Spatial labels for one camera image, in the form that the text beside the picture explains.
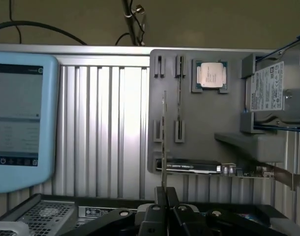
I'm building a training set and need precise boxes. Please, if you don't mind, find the graphics card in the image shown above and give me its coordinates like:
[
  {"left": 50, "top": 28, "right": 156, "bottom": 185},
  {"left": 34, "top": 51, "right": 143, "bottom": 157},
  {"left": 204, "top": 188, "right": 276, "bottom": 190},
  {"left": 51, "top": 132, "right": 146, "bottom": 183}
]
[{"left": 154, "top": 158, "right": 300, "bottom": 193}]

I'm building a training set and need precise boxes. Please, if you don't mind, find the metal pole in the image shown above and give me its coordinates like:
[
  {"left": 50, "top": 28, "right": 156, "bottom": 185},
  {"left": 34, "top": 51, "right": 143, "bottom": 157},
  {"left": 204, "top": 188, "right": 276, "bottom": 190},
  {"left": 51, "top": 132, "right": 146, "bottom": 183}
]
[{"left": 121, "top": 0, "right": 139, "bottom": 47}]

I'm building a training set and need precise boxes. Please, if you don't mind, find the thick black cable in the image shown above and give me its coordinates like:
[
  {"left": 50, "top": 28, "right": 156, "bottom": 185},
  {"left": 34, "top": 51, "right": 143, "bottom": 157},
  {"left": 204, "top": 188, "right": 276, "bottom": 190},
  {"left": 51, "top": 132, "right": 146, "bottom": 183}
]
[{"left": 0, "top": 21, "right": 89, "bottom": 46}]

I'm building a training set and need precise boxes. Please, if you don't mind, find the light blue teach pendant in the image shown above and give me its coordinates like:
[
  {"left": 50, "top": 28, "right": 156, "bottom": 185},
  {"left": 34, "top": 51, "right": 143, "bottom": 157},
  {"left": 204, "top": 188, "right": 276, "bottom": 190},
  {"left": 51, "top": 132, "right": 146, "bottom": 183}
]
[{"left": 0, "top": 50, "right": 60, "bottom": 194}]

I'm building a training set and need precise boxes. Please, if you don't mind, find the metal clamp knob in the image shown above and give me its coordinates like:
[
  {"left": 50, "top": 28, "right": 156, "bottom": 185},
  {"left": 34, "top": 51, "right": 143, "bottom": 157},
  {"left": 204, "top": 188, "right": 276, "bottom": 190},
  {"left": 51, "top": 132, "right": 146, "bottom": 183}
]
[{"left": 131, "top": 4, "right": 145, "bottom": 15}]

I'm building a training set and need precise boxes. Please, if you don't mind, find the open PC case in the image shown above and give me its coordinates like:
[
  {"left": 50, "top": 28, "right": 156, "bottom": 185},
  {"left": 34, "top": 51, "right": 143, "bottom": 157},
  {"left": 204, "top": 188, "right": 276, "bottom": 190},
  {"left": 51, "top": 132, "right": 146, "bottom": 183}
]
[{"left": 0, "top": 193, "right": 300, "bottom": 236}]

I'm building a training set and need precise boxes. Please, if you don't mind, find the thin black cable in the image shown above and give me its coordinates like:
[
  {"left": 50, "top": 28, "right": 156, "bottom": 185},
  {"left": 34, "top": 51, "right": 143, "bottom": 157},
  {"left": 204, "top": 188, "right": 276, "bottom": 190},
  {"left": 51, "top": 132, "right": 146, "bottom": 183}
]
[
  {"left": 8, "top": 0, "right": 22, "bottom": 44},
  {"left": 115, "top": 32, "right": 131, "bottom": 46}
]

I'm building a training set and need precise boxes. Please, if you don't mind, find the white plastic part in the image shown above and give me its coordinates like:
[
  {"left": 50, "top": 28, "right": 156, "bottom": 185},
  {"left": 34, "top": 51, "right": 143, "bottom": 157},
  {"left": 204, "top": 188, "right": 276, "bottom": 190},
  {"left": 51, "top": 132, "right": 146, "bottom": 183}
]
[{"left": 0, "top": 220, "right": 30, "bottom": 236}]

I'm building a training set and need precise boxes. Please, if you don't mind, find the silver CPU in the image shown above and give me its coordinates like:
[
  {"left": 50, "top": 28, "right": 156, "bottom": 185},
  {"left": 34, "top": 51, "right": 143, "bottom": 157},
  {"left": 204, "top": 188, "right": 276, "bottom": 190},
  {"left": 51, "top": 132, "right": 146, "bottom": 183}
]
[{"left": 195, "top": 59, "right": 230, "bottom": 89}]

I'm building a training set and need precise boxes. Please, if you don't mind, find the thin dark wire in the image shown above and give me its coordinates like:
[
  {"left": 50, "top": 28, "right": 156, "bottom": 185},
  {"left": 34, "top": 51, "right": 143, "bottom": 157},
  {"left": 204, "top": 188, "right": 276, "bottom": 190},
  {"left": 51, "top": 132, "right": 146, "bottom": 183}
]
[{"left": 137, "top": 12, "right": 148, "bottom": 47}]

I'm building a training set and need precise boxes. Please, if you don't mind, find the silver hard disk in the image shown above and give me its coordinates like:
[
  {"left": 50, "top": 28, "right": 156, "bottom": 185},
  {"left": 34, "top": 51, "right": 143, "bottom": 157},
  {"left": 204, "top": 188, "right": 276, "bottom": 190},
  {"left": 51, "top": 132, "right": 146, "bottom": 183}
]
[{"left": 245, "top": 40, "right": 300, "bottom": 128}]

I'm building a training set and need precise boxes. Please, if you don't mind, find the grey parts rack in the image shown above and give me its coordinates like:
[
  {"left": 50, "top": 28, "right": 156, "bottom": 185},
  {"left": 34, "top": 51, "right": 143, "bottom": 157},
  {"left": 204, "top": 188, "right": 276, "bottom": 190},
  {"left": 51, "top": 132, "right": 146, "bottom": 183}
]
[{"left": 147, "top": 48, "right": 288, "bottom": 176}]

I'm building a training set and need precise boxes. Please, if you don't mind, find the grey power supply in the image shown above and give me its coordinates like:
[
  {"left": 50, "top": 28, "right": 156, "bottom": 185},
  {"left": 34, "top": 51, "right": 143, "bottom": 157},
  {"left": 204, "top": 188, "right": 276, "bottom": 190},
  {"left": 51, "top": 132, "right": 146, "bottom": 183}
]
[{"left": 0, "top": 194, "right": 78, "bottom": 236}]

